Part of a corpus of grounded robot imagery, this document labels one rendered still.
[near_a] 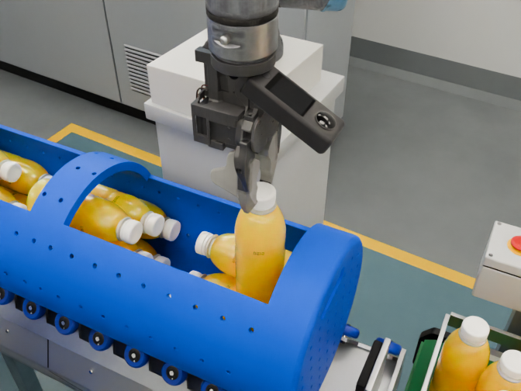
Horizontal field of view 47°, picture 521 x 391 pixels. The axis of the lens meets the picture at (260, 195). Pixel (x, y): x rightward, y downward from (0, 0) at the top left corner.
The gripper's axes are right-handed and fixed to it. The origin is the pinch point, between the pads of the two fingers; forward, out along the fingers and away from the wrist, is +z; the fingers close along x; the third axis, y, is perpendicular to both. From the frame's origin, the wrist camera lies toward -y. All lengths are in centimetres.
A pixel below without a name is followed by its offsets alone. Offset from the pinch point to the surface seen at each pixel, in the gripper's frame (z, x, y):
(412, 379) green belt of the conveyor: 43, -12, -24
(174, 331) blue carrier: 18.2, 12.4, 7.3
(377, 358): 26.6, -1.8, -18.6
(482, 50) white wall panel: 106, -276, -2
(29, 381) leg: 115, -8, 84
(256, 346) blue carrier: 15.5, 11.2, -4.9
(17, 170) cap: 20, -7, 55
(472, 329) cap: 22.0, -9.6, -30.1
